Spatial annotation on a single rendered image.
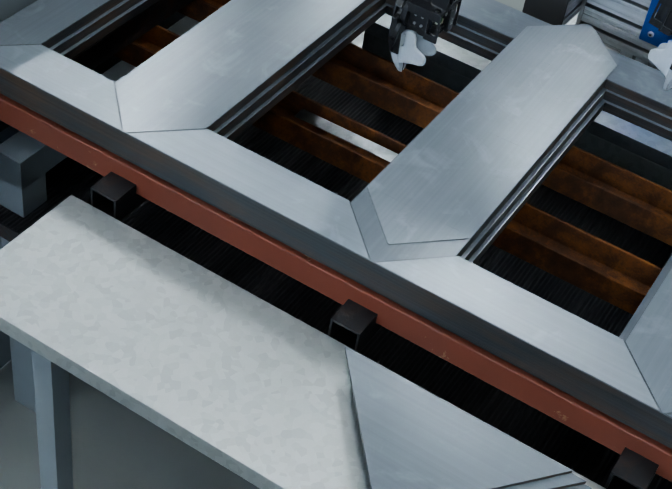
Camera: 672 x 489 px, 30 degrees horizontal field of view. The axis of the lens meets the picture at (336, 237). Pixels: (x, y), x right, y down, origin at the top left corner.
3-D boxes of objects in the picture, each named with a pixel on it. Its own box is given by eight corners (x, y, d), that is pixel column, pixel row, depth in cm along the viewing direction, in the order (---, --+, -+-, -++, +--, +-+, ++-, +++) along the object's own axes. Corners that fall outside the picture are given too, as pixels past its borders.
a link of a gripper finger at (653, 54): (641, 74, 205) (665, 26, 199) (672, 93, 203) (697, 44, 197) (633, 79, 203) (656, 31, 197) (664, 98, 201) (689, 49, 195)
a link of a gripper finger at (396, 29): (393, 58, 198) (401, 11, 192) (384, 54, 198) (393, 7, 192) (407, 45, 201) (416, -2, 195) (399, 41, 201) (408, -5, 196)
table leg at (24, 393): (37, 413, 258) (20, 163, 212) (14, 399, 260) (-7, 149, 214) (56, 395, 262) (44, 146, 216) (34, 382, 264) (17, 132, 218)
